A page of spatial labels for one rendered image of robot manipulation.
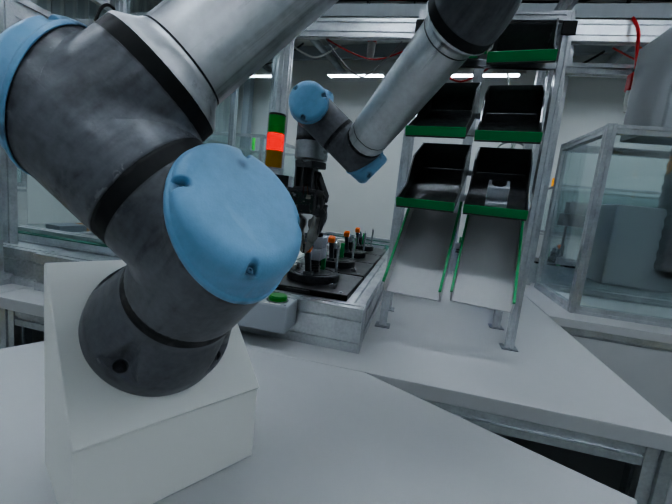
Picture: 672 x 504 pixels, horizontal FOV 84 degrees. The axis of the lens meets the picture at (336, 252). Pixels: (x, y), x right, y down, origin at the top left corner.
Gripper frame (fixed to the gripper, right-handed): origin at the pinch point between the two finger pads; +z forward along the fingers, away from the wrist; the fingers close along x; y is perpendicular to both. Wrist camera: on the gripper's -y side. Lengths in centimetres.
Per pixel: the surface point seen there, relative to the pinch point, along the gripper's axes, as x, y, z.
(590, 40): 89, -113, -94
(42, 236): -102, -19, 12
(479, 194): 39.2, -13.3, -17.2
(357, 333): 16.1, 7.8, 16.0
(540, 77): 52, -31, -51
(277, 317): 0.0, 14.8, 13.2
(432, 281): 30.7, -3.0, 4.2
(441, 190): 30.0, -12.2, -17.2
